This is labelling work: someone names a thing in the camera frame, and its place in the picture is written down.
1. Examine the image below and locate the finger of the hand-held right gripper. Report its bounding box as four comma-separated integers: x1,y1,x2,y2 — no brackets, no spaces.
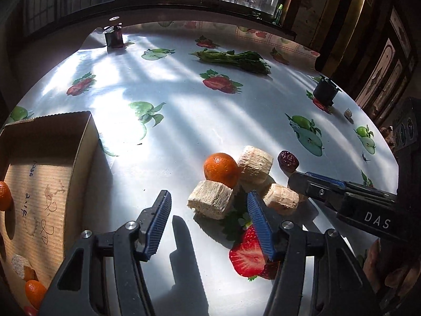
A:
306,172,397,201
288,171,346,209

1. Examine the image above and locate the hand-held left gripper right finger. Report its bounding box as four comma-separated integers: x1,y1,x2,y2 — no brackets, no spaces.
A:
247,191,385,316

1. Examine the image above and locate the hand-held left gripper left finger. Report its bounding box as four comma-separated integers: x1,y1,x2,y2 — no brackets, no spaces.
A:
39,190,172,316

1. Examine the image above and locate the beige wheat biscuit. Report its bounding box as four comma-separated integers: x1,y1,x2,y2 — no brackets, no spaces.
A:
263,184,300,216
237,145,273,185
187,180,235,219

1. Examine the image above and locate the dark red date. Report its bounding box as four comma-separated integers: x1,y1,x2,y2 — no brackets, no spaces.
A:
277,150,300,173

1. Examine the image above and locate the beige wheat biscuit top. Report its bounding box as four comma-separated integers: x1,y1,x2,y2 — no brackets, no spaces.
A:
237,145,273,185

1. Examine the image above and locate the large orange mandarin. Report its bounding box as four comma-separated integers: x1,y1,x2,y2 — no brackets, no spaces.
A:
203,152,240,188

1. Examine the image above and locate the brown cardboard box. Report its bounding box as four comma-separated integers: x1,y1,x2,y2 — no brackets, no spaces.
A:
0,111,101,313

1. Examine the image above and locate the small orange mandarin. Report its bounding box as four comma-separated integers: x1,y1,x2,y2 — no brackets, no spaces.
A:
25,280,47,310

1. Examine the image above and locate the biscuit piece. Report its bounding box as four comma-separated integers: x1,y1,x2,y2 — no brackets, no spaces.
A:
11,254,33,280

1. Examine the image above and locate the person's right hand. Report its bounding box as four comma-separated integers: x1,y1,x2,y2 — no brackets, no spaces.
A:
363,239,421,307

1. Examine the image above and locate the black cylindrical device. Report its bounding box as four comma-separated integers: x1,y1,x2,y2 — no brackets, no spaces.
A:
312,76,343,107

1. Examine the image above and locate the fruit print tablecloth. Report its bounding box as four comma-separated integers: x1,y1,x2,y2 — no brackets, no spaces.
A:
0,20,400,316

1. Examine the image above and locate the green leafy vegetable bunch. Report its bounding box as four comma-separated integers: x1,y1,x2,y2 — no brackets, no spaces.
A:
189,49,272,76

